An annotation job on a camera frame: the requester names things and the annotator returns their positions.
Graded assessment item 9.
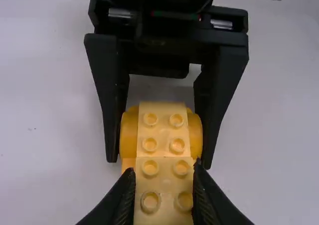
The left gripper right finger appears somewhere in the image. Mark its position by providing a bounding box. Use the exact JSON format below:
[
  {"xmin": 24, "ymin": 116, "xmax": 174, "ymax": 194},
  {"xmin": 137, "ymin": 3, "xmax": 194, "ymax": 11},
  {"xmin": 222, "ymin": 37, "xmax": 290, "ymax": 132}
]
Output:
[{"xmin": 191, "ymin": 157, "xmax": 255, "ymax": 225}]

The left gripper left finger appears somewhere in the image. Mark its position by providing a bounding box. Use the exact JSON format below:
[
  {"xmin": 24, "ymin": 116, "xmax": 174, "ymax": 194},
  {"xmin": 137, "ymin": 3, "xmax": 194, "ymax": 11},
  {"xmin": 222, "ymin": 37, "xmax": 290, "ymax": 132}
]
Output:
[{"xmin": 74, "ymin": 167, "xmax": 137, "ymax": 225}]

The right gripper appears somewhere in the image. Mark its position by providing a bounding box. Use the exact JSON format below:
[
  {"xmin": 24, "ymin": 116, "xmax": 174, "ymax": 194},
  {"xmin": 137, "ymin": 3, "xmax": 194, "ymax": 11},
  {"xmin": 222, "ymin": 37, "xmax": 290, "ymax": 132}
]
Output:
[{"xmin": 84, "ymin": 0, "xmax": 250, "ymax": 171}]

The yellow toy car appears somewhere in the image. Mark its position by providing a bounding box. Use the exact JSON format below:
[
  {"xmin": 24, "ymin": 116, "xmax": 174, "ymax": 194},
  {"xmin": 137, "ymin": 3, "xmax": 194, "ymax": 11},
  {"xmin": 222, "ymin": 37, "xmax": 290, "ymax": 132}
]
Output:
[{"xmin": 120, "ymin": 100, "xmax": 203, "ymax": 225}]

